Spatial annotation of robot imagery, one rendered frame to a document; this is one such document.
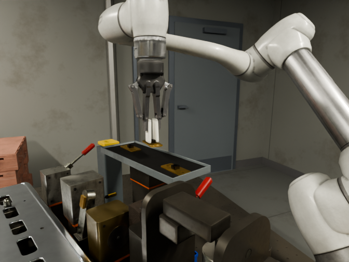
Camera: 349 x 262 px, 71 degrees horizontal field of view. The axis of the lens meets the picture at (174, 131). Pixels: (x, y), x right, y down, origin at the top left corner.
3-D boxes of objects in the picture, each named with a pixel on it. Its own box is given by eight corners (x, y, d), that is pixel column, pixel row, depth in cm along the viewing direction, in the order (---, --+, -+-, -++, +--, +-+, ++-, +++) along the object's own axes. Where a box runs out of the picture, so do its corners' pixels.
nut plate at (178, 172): (159, 167, 66) (159, 162, 66) (171, 164, 69) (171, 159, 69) (179, 175, 60) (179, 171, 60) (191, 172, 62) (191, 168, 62)
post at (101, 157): (101, 247, 103) (94, 146, 94) (117, 239, 108) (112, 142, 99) (110, 257, 98) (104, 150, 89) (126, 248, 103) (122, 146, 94)
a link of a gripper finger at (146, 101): (151, 81, 69) (147, 80, 69) (149, 120, 71) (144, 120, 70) (147, 81, 73) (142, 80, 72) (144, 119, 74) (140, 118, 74)
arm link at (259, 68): (223, 61, 107) (247, 38, 99) (243, 72, 120) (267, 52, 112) (236, 84, 101) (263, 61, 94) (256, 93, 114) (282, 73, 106)
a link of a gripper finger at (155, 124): (151, 118, 75) (154, 117, 75) (152, 140, 76) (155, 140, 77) (155, 119, 72) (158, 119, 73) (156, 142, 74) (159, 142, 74)
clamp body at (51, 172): (49, 256, 99) (39, 170, 92) (78, 243, 107) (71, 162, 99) (54, 266, 94) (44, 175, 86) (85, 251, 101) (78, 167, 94)
